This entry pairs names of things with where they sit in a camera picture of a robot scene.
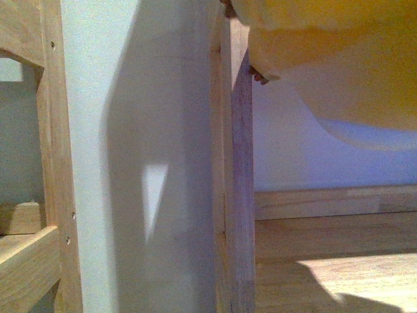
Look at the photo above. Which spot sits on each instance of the wooden shelf unit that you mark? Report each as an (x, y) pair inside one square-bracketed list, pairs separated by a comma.
[(353, 263)]

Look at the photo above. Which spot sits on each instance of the wooden rack frame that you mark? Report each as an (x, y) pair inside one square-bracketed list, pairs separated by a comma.
[(39, 240)]

